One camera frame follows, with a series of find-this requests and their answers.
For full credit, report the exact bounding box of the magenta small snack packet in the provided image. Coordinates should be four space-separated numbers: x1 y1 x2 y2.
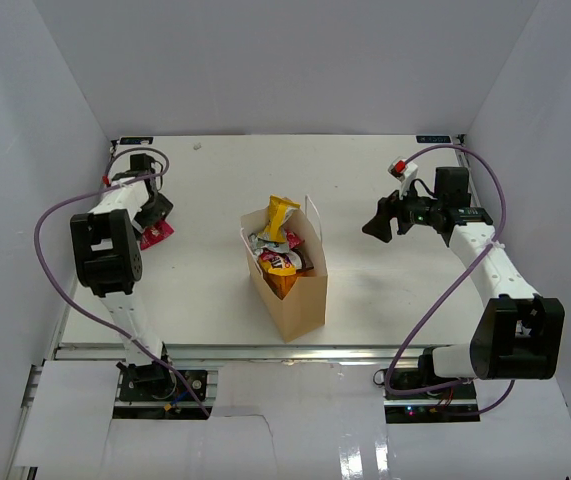
140 220 174 250

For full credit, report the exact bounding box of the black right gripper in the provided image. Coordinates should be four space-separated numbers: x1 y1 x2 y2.
363 177 444 243

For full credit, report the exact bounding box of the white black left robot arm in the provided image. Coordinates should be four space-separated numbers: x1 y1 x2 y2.
70 149 173 368

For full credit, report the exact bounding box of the blue label left corner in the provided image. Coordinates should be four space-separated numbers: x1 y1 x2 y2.
119 136 154 146

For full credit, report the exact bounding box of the dark brown M&M's packet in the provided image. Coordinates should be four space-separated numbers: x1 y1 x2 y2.
286 247 314 272

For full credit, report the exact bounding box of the pink candy packet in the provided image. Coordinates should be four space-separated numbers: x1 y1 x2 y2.
285 230 304 250

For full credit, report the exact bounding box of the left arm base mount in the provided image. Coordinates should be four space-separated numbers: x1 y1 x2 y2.
116 362 208 402

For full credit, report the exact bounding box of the brown paper bag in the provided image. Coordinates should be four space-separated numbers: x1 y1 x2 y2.
240 199 328 342

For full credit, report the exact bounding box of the aluminium front rail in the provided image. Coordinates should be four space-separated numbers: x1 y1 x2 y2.
53 344 471 363

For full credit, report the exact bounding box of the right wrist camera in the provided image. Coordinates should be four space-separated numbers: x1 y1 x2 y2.
388 157 418 198

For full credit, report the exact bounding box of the small blue silver packet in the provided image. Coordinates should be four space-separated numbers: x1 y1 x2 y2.
248 234 290 256

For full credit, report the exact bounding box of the orange yellow snack multipack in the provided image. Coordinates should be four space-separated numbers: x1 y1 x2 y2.
263 271 309 300

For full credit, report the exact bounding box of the yellow M&M's packet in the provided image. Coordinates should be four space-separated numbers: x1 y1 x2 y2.
258 250 297 277

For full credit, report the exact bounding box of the small yellow snack packet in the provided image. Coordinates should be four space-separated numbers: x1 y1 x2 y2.
258 195 300 243

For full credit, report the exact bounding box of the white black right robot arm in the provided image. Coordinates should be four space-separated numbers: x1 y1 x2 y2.
362 160 565 399

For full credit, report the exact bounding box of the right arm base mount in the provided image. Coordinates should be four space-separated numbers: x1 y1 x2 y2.
372 369 480 425

